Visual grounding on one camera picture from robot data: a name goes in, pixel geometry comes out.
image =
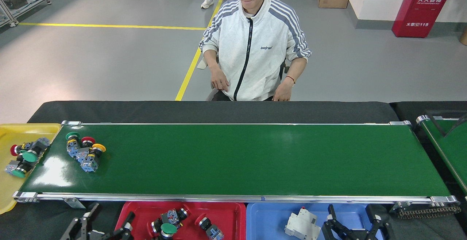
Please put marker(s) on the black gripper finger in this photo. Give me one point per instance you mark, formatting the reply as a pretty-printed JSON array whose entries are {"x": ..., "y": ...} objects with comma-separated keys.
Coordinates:
[
  {"x": 335, "y": 231},
  {"x": 122, "y": 234},
  {"x": 78, "y": 229},
  {"x": 381, "y": 231}
]

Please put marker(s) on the red mushroom push button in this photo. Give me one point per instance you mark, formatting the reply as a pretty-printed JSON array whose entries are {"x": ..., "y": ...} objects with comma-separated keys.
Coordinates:
[
  {"x": 14, "y": 150},
  {"x": 151, "y": 229}
]

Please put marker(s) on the white circuit breaker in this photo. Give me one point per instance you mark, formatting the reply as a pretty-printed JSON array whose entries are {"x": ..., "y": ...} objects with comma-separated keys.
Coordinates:
[{"x": 301, "y": 225}]

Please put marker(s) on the green push button switch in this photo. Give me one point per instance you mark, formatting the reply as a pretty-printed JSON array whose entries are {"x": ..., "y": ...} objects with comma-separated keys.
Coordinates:
[
  {"x": 72, "y": 136},
  {"x": 168, "y": 229}
]

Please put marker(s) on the red push button switch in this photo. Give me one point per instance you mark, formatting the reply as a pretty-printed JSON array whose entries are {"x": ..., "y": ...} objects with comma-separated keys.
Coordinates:
[
  {"x": 200, "y": 219},
  {"x": 88, "y": 140},
  {"x": 170, "y": 218}
]

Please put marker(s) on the yellow push button switch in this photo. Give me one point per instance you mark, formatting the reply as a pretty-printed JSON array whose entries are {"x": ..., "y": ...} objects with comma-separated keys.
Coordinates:
[{"x": 89, "y": 165}]

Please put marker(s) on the green mushroom push button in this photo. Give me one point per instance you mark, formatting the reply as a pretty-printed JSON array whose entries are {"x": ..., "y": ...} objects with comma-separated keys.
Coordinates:
[
  {"x": 30, "y": 157},
  {"x": 18, "y": 174}
]

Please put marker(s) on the person's left forearm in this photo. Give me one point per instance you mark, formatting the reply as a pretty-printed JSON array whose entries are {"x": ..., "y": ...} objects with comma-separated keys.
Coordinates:
[{"x": 297, "y": 70}]

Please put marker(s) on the person's right forearm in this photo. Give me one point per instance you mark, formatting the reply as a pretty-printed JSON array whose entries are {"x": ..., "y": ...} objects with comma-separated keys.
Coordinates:
[{"x": 212, "y": 62}]

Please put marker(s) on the red plastic tray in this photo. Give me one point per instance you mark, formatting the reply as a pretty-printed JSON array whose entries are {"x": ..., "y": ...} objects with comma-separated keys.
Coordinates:
[{"x": 146, "y": 211}]

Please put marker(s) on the blue plastic tray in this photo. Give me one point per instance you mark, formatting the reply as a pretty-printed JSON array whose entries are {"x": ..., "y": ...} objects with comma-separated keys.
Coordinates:
[{"x": 266, "y": 223}]

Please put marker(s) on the green conveyor belt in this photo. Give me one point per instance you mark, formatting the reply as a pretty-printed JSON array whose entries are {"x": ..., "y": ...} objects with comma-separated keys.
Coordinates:
[
  {"x": 448, "y": 152},
  {"x": 237, "y": 159}
]

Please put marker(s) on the yellow plastic tray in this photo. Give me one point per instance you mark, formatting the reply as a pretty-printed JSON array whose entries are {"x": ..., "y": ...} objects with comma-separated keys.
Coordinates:
[{"x": 22, "y": 132}]

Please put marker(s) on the person's left hand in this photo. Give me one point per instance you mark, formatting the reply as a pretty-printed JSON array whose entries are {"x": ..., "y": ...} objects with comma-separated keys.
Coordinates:
[{"x": 284, "y": 93}]

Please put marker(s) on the person's right hand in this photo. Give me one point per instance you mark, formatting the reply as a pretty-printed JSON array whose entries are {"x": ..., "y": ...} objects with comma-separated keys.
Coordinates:
[{"x": 220, "y": 81}]

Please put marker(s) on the grey office chair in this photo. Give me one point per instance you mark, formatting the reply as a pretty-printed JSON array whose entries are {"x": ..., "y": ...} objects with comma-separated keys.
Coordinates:
[{"x": 201, "y": 64}]

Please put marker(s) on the potted plant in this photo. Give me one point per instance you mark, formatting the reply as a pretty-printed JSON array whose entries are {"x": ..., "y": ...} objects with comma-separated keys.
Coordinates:
[{"x": 464, "y": 37}]

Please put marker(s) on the red fire extinguisher cabinet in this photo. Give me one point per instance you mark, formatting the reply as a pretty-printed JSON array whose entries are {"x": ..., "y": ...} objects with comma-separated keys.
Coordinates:
[{"x": 421, "y": 10}]

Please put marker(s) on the black equipment case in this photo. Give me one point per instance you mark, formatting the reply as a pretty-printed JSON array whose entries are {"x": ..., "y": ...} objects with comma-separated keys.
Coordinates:
[{"x": 14, "y": 0}]

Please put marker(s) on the silver metal frame rack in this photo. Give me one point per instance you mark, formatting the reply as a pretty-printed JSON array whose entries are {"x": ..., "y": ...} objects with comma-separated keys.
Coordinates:
[{"x": 33, "y": 4}]

